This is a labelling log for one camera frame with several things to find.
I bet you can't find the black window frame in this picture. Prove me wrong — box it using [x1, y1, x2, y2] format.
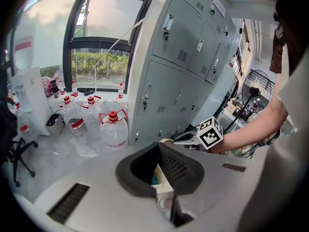
[62, 0, 152, 94]

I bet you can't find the small white bin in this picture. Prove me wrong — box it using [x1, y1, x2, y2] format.
[45, 113, 65, 137]

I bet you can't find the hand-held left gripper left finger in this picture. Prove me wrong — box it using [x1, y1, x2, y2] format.
[115, 142, 160, 198]

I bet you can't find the green hedge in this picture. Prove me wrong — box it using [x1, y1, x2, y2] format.
[71, 52, 130, 79]

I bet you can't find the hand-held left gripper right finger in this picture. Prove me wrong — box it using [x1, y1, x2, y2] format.
[158, 143, 206, 196]

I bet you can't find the white container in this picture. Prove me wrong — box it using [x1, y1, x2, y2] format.
[151, 164, 175, 196]

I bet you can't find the pink patterned round toy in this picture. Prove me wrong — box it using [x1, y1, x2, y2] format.
[40, 77, 54, 98]

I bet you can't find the gray metal locker cabinet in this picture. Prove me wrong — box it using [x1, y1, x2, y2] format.
[127, 0, 240, 147]

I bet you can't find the metal shelf rack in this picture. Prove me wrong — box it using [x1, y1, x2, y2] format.
[228, 18, 253, 83]

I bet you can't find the large clear water jug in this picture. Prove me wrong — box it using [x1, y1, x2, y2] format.
[98, 109, 129, 152]
[57, 95, 88, 141]
[80, 95, 105, 140]

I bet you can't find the white paper notice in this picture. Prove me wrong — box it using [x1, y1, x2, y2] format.
[212, 0, 227, 18]

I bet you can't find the person's right forearm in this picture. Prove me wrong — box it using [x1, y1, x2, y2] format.
[209, 97, 289, 154]

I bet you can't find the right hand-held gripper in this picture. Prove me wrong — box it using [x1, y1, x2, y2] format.
[172, 116, 224, 151]

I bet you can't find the black office chair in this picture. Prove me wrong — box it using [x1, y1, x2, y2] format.
[0, 98, 39, 188]

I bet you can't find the black thermos flask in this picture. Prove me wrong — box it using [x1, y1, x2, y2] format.
[50, 79, 61, 99]

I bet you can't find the white computer monitor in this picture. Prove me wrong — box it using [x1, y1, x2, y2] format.
[22, 66, 53, 137]

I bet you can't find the black standing fan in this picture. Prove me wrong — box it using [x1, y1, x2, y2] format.
[225, 69, 276, 133]

